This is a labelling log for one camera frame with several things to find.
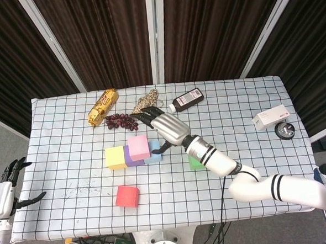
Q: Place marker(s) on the red foam cube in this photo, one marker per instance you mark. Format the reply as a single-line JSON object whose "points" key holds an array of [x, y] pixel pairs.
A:
{"points": [[126, 196]]}

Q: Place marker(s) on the dark red grape bunch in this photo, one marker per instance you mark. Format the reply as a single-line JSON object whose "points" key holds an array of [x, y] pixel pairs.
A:
{"points": [[121, 122]]}

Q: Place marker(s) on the white carton box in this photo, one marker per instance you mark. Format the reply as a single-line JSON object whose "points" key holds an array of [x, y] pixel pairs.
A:
{"points": [[270, 118]]}

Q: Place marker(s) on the brown bottle white cap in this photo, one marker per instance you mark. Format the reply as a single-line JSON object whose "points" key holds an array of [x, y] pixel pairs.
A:
{"points": [[188, 99]]}

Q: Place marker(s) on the light blue foam cube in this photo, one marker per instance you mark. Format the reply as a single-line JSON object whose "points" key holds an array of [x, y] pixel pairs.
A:
{"points": [[155, 151]]}

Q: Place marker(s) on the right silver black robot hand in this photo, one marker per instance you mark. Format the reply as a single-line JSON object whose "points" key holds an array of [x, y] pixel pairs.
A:
{"points": [[170, 127]]}

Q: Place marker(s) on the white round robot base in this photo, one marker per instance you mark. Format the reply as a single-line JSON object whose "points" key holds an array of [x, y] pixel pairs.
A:
{"points": [[165, 243]]}

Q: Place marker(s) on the purple foam cube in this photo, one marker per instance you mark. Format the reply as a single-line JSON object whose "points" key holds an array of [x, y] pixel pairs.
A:
{"points": [[132, 163]]}

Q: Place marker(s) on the gold snack packet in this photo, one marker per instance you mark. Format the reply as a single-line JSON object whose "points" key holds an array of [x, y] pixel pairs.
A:
{"points": [[102, 107]]}

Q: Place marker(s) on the white partition frame post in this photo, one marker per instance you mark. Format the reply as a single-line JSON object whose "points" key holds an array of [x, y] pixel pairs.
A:
{"points": [[156, 31], [51, 41], [270, 28]]}

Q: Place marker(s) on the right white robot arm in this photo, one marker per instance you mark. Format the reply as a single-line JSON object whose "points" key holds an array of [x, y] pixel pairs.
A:
{"points": [[253, 189]]}

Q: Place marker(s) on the green foam cube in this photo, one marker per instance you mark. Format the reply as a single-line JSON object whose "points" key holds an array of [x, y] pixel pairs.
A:
{"points": [[194, 163]]}

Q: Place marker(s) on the pink foam cube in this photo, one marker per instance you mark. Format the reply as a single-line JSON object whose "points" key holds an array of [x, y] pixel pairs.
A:
{"points": [[138, 147]]}

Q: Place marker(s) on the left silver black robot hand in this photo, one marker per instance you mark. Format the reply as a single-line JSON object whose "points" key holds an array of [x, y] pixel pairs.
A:
{"points": [[1, 201]]}

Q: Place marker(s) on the yellow foam cube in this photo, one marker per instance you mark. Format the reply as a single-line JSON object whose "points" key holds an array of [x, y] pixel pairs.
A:
{"points": [[115, 157]]}

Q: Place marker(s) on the dark brown curtain panel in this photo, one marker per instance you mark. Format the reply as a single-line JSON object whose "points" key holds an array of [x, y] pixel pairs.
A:
{"points": [[10, 67], [313, 49], [215, 27], [105, 34]]}

